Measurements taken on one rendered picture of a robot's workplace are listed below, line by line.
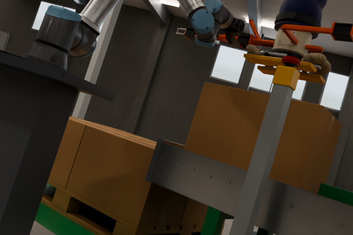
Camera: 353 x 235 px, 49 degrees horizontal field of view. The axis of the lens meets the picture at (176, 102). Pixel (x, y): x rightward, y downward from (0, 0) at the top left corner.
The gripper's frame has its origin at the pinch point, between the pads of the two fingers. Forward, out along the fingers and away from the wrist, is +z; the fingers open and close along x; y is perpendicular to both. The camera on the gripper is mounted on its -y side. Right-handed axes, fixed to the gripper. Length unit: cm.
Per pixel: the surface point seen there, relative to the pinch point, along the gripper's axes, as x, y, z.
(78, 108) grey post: -66, -314, 193
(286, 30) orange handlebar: -0.9, 32.4, -17.1
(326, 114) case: -32, 55, -3
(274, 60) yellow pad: -12.5, 26.8, -7.3
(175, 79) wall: 90, -554, 716
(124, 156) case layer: -80, -40, -10
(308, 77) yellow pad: -13.1, 38.2, 12.6
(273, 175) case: -64, 43, -12
